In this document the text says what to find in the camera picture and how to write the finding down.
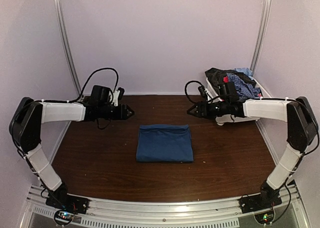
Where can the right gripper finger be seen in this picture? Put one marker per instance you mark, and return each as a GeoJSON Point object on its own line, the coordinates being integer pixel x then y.
{"type": "Point", "coordinates": [194, 108]}
{"type": "Point", "coordinates": [192, 113]}

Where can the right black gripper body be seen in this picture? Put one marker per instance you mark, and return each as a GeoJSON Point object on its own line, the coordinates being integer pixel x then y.
{"type": "Point", "coordinates": [210, 114]}

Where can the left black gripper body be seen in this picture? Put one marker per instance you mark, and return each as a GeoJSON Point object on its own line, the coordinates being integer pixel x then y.
{"type": "Point", "coordinates": [114, 115]}

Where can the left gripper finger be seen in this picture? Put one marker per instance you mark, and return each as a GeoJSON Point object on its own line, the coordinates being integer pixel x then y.
{"type": "Point", "coordinates": [130, 114]}
{"type": "Point", "coordinates": [130, 109]}

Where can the blue polo shirt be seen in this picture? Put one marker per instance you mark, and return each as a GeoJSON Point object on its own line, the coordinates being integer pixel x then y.
{"type": "Point", "coordinates": [164, 143]}

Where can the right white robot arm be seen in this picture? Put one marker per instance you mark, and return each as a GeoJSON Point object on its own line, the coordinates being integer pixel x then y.
{"type": "Point", "coordinates": [302, 127]}

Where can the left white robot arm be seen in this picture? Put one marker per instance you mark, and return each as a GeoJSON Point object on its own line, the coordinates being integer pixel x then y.
{"type": "Point", "coordinates": [26, 125]}

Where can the black garment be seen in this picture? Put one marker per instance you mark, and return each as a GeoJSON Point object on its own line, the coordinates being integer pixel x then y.
{"type": "Point", "coordinates": [215, 76]}

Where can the red garment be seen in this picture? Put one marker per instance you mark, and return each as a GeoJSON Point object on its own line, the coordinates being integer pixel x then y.
{"type": "Point", "coordinates": [226, 79]}

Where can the blue checkered shirt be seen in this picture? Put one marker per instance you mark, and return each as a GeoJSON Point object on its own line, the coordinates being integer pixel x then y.
{"type": "Point", "coordinates": [244, 89]}

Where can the light blue garment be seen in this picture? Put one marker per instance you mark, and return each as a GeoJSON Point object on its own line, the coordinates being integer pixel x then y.
{"type": "Point", "coordinates": [245, 71]}

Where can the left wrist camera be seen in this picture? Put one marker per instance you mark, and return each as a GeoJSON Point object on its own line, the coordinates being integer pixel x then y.
{"type": "Point", "coordinates": [117, 96]}

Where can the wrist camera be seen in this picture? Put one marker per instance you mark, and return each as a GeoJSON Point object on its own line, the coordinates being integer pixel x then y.
{"type": "Point", "coordinates": [205, 94]}
{"type": "Point", "coordinates": [117, 96]}

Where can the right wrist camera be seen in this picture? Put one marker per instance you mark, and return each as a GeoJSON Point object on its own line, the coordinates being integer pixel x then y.
{"type": "Point", "coordinates": [205, 94]}

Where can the front aluminium rail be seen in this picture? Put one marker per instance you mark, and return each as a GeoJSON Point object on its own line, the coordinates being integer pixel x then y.
{"type": "Point", "coordinates": [221, 213]}

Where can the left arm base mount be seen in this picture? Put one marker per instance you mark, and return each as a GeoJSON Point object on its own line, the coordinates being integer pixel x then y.
{"type": "Point", "coordinates": [60, 199]}

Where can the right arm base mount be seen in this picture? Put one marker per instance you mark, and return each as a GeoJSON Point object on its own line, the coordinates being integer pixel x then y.
{"type": "Point", "coordinates": [267, 198]}

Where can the right aluminium corner post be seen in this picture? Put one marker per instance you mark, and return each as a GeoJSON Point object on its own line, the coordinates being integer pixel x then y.
{"type": "Point", "coordinates": [266, 8]}

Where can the aluminium corner post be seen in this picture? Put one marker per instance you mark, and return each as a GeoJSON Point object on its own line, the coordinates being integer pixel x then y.
{"type": "Point", "coordinates": [66, 45]}
{"type": "Point", "coordinates": [266, 8]}

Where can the left aluminium corner post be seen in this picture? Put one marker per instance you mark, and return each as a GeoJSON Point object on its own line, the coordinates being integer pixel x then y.
{"type": "Point", "coordinates": [66, 45]}

